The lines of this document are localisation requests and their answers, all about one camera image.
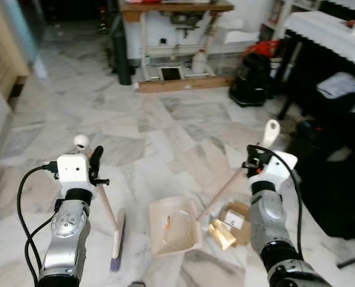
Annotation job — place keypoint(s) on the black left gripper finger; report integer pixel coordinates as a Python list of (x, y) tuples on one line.
[(96, 154)]

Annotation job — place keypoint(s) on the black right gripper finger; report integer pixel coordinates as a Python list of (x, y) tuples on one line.
[(260, 153)]

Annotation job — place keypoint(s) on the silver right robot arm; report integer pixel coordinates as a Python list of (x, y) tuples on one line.
[(270, 221)]

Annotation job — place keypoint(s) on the brown cardboard piece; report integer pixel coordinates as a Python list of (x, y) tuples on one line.
[(237, 218)]

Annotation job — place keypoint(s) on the black office chair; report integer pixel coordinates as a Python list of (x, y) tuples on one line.
[(333, 167)]

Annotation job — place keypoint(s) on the shiny gold wrapper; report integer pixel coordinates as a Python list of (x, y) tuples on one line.
[(222, 236)]

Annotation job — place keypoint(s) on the black and red vacuum cleaner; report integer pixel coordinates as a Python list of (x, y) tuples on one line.
[(252, 78)]

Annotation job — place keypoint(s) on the white paper sheet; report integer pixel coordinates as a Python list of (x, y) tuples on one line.
[(340, 85)]

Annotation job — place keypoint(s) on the white plastic jug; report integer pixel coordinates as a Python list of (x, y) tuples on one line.
[(199, 63)]

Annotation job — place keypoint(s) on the black square tray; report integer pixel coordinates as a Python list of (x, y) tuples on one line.
[(170, 73)]

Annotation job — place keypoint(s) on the table with white cloth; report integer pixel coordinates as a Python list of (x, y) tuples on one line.
[(327, 33)]

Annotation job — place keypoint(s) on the light wood slatted cabinet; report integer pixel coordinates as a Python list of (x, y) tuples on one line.
[(0, 54)]

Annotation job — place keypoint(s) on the wooden workbench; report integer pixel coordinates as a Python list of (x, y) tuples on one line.
[(177, 7)]

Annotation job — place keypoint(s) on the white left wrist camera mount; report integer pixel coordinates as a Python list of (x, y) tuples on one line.
[(74, 170)]

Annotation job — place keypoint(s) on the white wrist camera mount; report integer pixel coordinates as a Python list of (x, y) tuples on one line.
[(74, 170), (279, 167)]

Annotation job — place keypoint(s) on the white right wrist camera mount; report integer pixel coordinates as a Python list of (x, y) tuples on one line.
[(279, 167)]

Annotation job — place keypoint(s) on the black upright post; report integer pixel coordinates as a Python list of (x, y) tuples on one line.
[(122, 42)]

